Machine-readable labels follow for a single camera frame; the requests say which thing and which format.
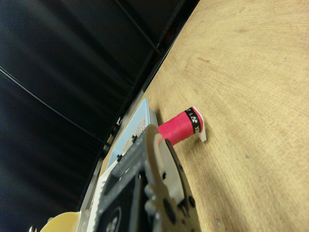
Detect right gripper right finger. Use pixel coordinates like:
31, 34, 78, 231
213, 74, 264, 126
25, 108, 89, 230
144, 124, 194, 232

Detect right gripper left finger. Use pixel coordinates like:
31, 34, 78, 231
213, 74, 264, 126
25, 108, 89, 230
96, 131, 152, 218

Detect white scoop with red handle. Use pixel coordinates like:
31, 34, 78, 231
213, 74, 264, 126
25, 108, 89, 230
86, 106, 208, 232

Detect blue litter tray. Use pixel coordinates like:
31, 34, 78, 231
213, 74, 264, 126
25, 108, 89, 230
106, 98, 159, 170

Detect white bin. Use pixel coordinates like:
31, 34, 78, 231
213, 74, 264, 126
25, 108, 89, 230
28, 210, 82, 232

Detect black curtain stand pole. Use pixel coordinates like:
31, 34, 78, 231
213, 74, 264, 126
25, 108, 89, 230
0, 67, 107, 145
113, 0, 164, 56

